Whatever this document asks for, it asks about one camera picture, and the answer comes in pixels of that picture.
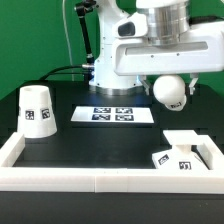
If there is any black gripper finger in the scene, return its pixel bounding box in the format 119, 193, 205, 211
139, 76, 152, 96
188, 73, 199, 95

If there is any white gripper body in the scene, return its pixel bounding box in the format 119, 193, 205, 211
112, 13, 224, 76

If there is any white lamp bulb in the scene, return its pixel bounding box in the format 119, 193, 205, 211
153, 75, 187, 111

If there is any white lamp base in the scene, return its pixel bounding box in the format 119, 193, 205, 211
152, 130, 207, 171

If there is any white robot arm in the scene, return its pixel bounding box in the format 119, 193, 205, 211
89, 0, 224, 95

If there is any white lamp shade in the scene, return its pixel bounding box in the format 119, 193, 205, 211
17, 85, 57, 138

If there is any white marker tag plate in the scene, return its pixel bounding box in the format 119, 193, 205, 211
71, 106, 154, 124

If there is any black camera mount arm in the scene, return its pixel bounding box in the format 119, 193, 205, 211
74, 0, 96, 64

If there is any white cable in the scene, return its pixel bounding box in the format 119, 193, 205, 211
61, 0, 76, 82

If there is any black cable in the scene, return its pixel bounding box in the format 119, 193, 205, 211
39, 64, 93, 82

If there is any white U-shaped fence frame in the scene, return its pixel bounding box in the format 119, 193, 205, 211
0, 132, 224, 194

